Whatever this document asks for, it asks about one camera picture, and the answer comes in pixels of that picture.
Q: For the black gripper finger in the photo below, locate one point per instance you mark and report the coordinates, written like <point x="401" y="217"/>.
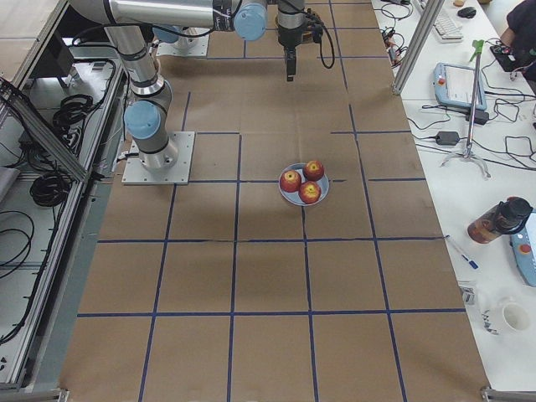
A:
<point x="290" y="60"/>

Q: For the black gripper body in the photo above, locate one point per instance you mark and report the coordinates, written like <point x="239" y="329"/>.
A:
<point x="288" y="37"/>

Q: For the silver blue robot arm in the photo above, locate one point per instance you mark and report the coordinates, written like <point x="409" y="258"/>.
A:
<point x="122" y="20"/>

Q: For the red apple back on plate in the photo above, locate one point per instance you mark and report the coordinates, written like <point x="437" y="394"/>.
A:
<point x="313" y="170"/>

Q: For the red apple on plate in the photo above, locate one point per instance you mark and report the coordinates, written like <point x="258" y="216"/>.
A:
<point x="313" y="170"/>
<point x="309" y="192"/>
<point x="290" y="181"/>

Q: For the red apple left on plate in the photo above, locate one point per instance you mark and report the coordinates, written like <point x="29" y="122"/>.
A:
<point x="290" y="181"/>

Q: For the light blue plate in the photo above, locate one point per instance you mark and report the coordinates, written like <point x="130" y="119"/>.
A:
<point x="293" y="197"/>

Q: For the red apple front on plate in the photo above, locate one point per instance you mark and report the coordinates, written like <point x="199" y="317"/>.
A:
<point x="309" y="192"/>

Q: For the white keyboard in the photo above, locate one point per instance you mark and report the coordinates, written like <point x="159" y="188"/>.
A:
<point x="446" y="30"/>

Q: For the blue teach pendant tablet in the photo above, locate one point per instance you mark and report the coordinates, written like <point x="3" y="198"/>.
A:
<point x="453" y="85"/>

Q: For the black power adapter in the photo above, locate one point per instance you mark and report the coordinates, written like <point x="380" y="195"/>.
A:
<point x="447" y="138"/>

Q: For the black computer mouse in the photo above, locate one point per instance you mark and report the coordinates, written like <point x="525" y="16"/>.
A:
<point x="467" y="12"/>

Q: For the silver tripod stand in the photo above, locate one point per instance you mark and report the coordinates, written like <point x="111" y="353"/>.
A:
<point x="468" y="155"/>

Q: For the seated person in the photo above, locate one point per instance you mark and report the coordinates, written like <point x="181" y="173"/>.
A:
<point x="519" y="35"/>

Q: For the brown water bottle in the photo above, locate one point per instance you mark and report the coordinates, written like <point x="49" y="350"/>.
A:
<point x="506" y="218"/>

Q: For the blue white pen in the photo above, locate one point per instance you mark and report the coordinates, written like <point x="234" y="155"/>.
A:
<point x="461" y="252"/>

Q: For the small white box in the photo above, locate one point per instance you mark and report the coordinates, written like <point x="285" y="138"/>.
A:
<point x="468" y="294"/>

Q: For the aluminium frame post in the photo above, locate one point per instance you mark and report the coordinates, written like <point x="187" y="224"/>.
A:
<point x="417" y="42"/>

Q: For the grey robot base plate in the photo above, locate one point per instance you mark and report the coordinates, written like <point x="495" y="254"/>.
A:
<point x="170" y="166"/>

